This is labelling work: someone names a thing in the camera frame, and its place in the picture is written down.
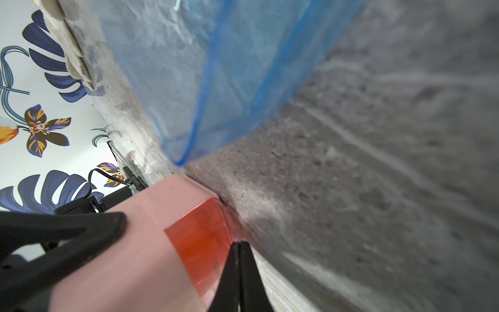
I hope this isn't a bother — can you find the blue transparent tray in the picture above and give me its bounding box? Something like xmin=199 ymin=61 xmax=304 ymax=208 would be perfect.
xmin=95 ymin=1 xmax=362 ymax=166

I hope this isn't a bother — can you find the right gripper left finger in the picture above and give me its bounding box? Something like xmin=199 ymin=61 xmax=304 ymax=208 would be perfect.
xmin=1 ymin=211 xmax=127 ymax=308

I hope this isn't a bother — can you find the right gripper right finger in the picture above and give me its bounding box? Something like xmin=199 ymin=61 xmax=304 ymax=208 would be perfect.
xmin=208 ymin=241 xmax=274 ymax=312

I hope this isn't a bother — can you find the white work glove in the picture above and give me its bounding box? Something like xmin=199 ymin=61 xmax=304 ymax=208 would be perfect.
xmin=33 ymin=0 xmax=97 ymax=92

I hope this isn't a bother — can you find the pink transparent tray front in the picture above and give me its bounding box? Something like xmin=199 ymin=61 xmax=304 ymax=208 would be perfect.
xmin=165 ymin=198 xmax=232 ymax=308

